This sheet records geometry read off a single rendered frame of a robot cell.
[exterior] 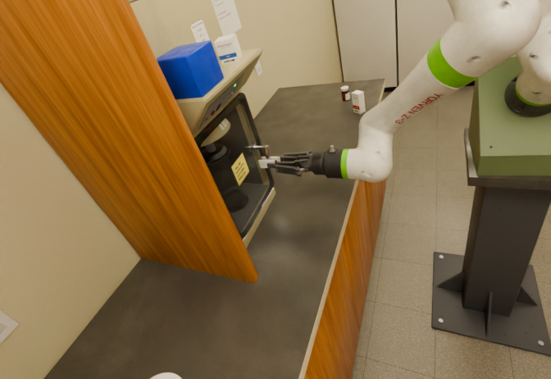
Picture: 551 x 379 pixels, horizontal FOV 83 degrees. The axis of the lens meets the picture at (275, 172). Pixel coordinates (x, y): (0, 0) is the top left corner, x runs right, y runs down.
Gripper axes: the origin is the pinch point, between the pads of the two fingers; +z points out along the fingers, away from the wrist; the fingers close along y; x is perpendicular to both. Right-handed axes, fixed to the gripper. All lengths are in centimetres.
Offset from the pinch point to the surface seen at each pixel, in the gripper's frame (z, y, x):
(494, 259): -76, -35, 67
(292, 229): -7.6, 8.8, 21.6
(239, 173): 4.3, 12.8, -3.2
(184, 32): 5.2, 15.5, -45.6
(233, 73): -5.9, 16.3, -34.7
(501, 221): -75, -32, 43
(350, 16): 30, -286, -13
